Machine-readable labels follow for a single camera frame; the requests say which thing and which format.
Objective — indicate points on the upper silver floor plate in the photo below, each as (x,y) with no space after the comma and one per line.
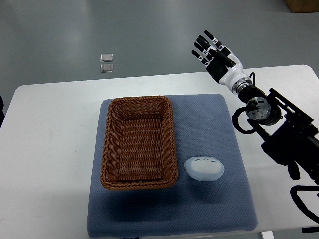
(106,57)

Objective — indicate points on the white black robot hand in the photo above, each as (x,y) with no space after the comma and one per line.
(220,62)

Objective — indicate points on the lower silver floor plate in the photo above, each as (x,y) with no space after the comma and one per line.
(105,68)

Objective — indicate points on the blue white plush toy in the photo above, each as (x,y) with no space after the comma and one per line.
(204,168)

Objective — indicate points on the brown cardboard box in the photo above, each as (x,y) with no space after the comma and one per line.
(302,6)

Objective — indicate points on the silver floor plate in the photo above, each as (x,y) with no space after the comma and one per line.
(106,57)
(105,68)

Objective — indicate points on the brown wicker basket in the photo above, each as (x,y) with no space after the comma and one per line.
(139,147)

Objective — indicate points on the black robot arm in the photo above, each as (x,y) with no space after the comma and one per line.
(289,137)

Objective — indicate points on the blue quilted mat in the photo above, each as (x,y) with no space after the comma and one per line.
(203,127)

